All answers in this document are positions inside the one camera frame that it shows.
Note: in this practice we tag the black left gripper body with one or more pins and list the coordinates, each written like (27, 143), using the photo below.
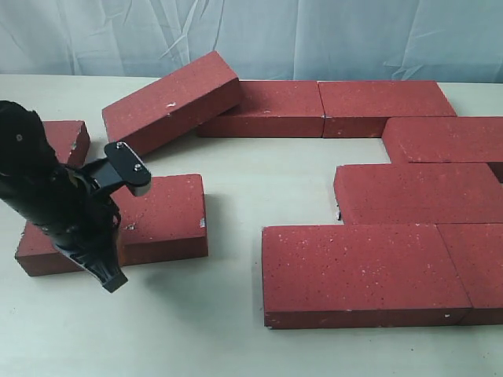
(82, 228)

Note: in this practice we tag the red brick with chipped corner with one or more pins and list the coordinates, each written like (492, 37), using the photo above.
(166, 224)

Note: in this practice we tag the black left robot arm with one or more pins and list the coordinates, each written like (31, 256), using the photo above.
(27, 159)

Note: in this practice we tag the tilted red brick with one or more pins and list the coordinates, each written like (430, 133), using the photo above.
(172, 106)

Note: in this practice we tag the red brick back row left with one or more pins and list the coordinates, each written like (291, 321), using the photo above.
(271, 109)

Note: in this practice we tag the red brick back row right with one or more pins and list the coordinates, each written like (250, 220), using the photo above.
(360, 109)

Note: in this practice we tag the red brick third row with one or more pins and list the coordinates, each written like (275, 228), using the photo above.
(436, 193)

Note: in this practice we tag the red brick second row right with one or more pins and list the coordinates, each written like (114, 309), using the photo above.
(445, 140)

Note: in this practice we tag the white backdrop curtain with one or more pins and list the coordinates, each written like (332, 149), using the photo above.
(448, 41)

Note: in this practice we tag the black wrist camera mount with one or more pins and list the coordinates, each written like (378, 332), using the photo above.
(120, 167)

